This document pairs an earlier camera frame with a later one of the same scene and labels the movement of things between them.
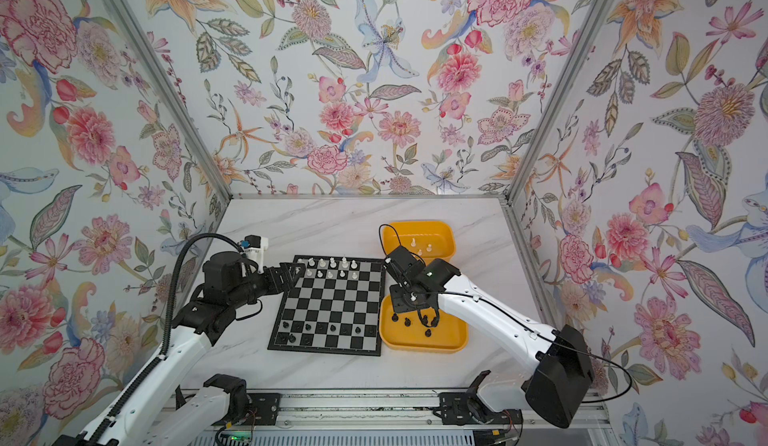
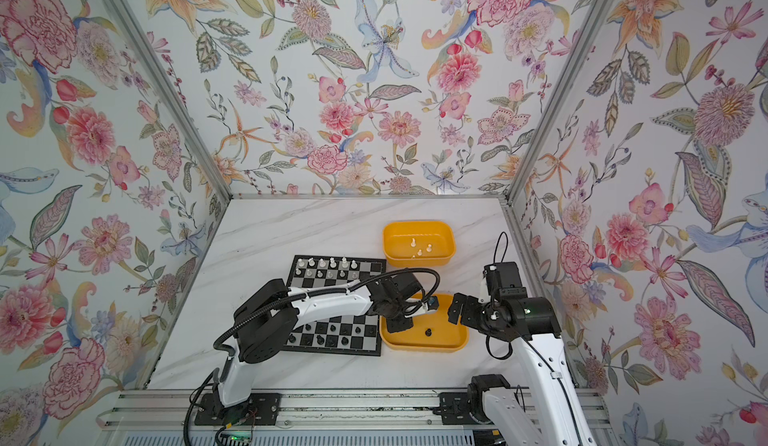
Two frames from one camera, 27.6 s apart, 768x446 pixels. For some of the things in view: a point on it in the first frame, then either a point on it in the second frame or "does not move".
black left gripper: (284, 281) -> (399, 327)
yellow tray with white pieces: (428, 239) does not move
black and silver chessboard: (337, 307) does not move
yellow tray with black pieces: (406, 332) does not move
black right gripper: (395, 298) -> (455, 308)
